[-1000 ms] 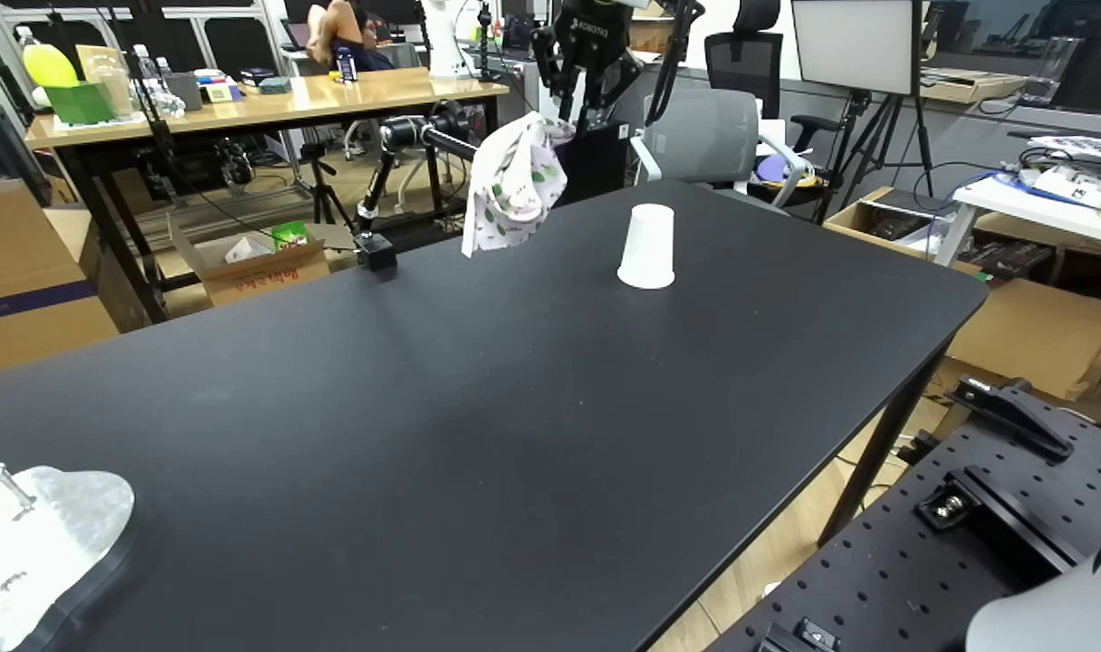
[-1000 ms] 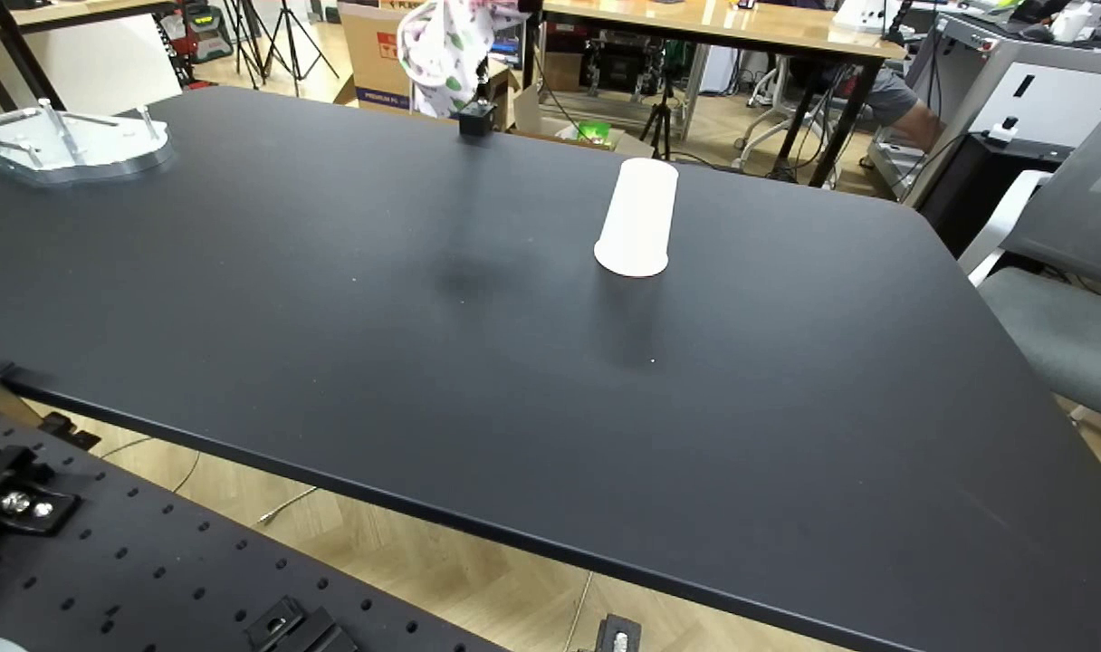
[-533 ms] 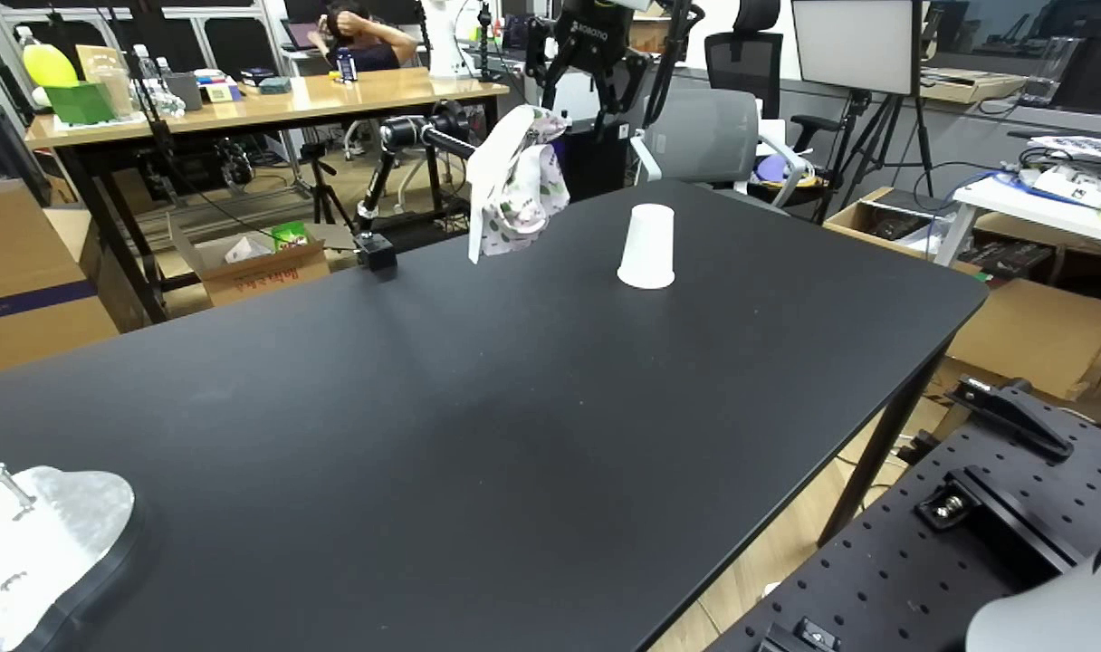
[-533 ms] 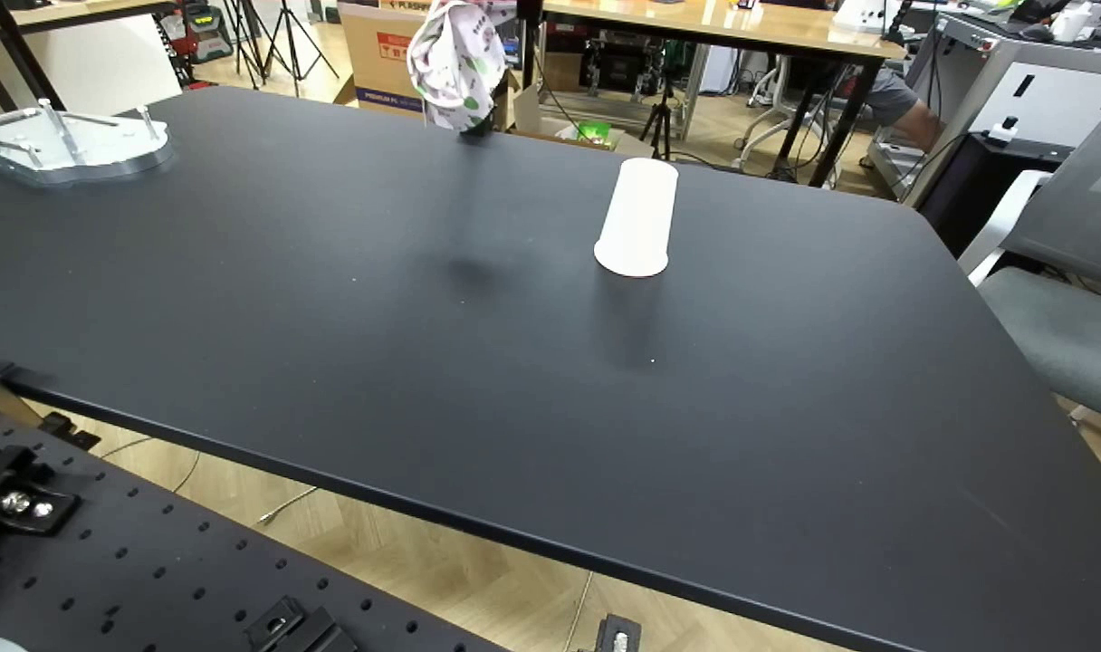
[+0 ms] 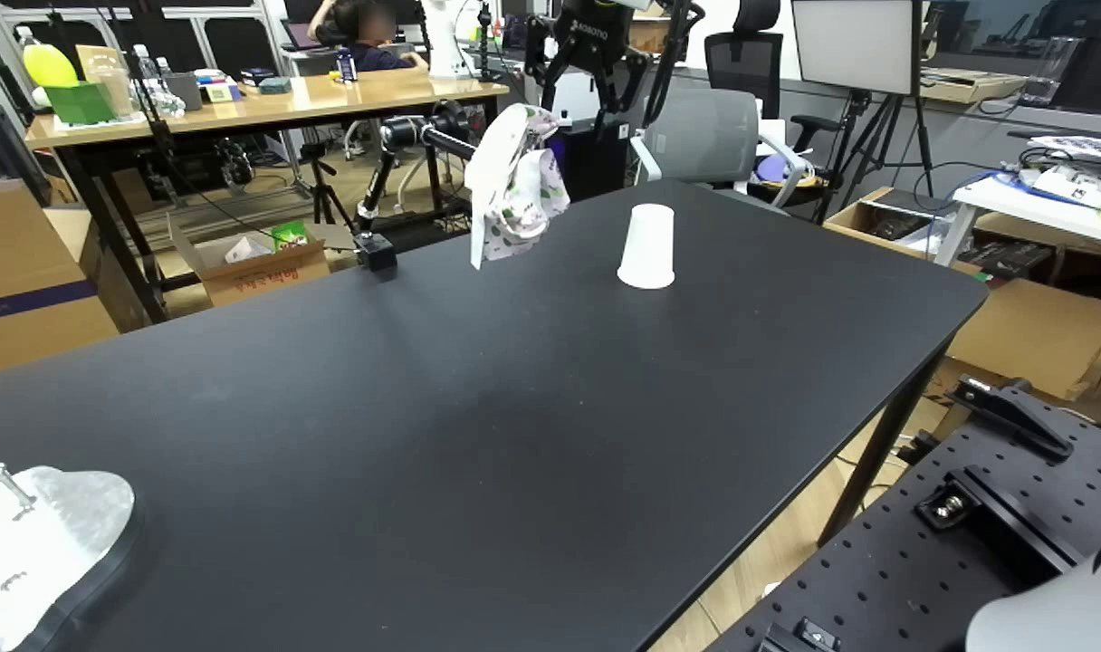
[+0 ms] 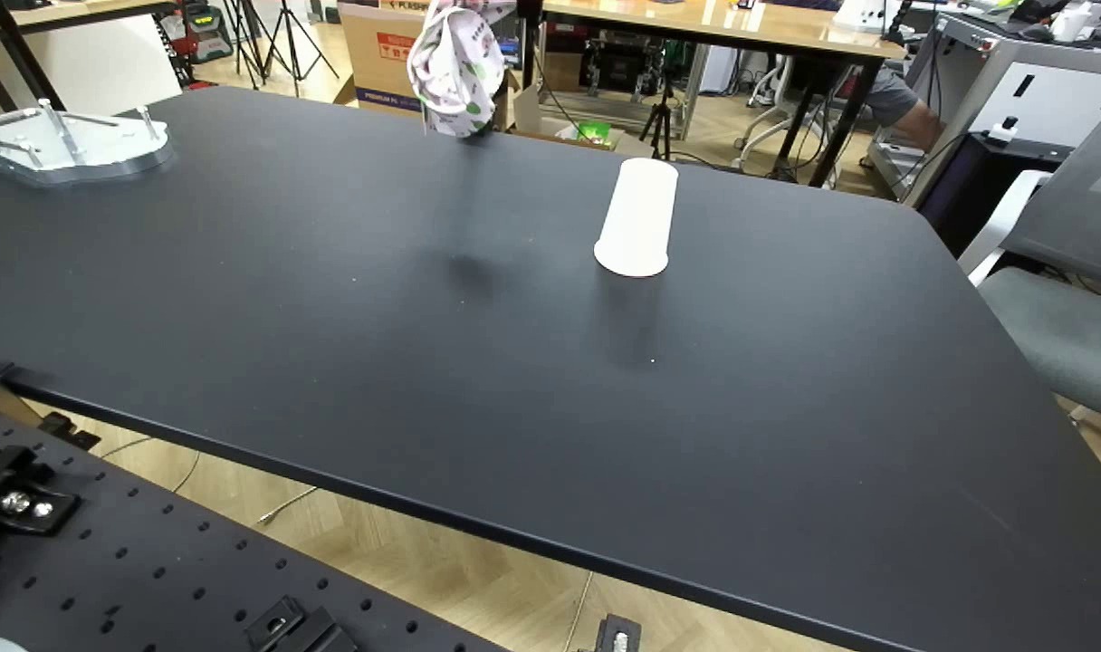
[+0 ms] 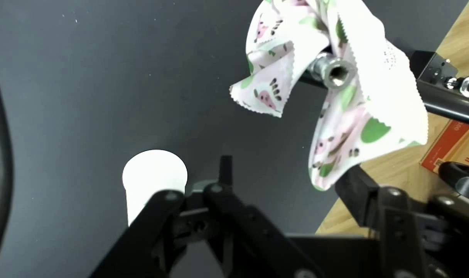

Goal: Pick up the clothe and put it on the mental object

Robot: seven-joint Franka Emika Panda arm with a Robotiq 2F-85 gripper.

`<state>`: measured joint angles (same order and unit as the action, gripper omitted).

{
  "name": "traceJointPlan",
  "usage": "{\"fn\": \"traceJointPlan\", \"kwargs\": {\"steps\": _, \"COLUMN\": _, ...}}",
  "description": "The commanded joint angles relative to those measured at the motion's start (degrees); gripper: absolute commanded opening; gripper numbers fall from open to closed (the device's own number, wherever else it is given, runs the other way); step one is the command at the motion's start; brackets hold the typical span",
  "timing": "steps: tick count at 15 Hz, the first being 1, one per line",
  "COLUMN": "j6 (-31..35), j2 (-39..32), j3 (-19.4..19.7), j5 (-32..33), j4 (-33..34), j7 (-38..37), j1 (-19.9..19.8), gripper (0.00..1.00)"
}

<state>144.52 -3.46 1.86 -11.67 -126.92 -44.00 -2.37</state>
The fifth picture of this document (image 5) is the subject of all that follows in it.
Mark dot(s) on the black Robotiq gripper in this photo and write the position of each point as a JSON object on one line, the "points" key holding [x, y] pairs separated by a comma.
{"points": [[592, 36]]}

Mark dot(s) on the white cloth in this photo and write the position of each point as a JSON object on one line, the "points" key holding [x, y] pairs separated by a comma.
{"points": [[515, 181]]}

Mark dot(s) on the grey office chair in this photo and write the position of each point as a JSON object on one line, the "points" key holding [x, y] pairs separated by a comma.
{"points": [[696, 130]]}

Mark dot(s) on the white paper cup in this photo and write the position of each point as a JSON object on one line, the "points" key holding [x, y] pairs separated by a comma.
{"points": [[645, 248]]}

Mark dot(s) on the seated person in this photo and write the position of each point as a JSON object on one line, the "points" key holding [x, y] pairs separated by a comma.
{"points": [[370, 36]]}

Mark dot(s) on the black office chair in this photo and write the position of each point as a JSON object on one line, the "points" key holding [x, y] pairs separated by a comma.
{"points": [[743, 74]]}

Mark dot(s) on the small black tripod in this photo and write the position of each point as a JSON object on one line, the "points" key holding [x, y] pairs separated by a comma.
{"points": [[320, 181]]}

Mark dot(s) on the long wooden desk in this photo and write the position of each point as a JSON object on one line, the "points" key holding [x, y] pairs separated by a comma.
{"points": [[273, 108]]}

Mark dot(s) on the white screen panel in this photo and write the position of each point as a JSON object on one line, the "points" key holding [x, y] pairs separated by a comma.
{"points": [[860, 49]]}

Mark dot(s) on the black screen stand legs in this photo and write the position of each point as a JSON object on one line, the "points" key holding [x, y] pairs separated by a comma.
{"points": [[879, 112]]}

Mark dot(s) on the small open cardboard box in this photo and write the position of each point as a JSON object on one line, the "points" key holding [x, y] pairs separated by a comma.
{"points": [[262, 276]]}

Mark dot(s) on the open cardboard tray box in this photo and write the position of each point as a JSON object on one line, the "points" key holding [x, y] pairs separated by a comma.
{"points": [[890, 222]]}

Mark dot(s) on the green box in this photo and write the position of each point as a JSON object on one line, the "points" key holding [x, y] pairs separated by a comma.
{"points": [[81, 101]]}

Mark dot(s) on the white side table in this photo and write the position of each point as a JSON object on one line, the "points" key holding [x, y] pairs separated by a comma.
{"points": [[1022, 201]]}

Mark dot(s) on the yellow-green bag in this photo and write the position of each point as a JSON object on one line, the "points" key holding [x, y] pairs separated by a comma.
{"points": [[47, 67]]}

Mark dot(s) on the flat cardboard box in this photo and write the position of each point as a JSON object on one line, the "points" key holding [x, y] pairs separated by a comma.
{"points": [[1034, 336]]}

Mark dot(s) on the large cardboard box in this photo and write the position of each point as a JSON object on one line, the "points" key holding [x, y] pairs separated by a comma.
{"points": [[29, 265]]}

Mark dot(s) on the black perforated breadboard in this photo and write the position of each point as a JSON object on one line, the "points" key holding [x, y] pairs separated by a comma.
{"points": [[890, 582]]}

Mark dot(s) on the small black mounting block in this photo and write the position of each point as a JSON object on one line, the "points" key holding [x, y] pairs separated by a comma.
{"points": [[815, 636]]}

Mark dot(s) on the black articulated camera stand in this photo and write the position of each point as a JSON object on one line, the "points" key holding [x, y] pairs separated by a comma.
{"points": [[376, 251]]}

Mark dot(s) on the black clamp bracket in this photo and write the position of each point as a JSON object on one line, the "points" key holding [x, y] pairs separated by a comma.
{"points": [[1009, 419]]}

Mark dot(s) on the black bracket with silver bolt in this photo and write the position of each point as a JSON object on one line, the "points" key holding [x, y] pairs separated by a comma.
{"points": [[952, 509]]}

